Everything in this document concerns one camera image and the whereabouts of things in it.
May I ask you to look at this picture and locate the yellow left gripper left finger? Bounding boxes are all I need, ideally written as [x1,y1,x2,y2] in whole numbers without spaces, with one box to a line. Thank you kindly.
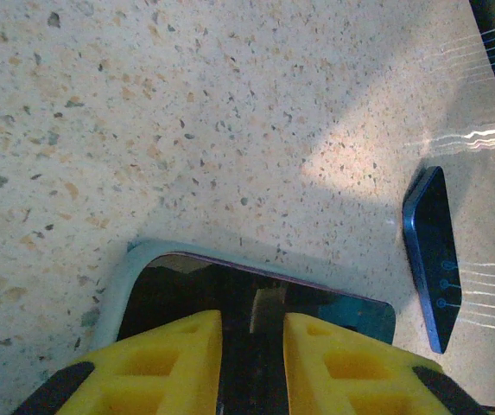
[11,309,225,415]

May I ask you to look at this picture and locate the black phone with blue edge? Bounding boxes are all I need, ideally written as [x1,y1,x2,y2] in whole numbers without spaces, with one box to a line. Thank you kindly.
[401,165,465,355]

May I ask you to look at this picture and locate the black phone with pink edge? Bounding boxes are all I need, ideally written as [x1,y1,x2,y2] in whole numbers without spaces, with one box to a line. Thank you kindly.
[116,252,398,415]

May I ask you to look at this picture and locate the light blue phone case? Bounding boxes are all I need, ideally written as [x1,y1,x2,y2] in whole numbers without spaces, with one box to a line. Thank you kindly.
[92,239,397,354]

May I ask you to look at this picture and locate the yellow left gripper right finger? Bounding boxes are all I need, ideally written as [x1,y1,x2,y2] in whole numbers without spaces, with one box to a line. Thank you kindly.
[282,310,495,415]

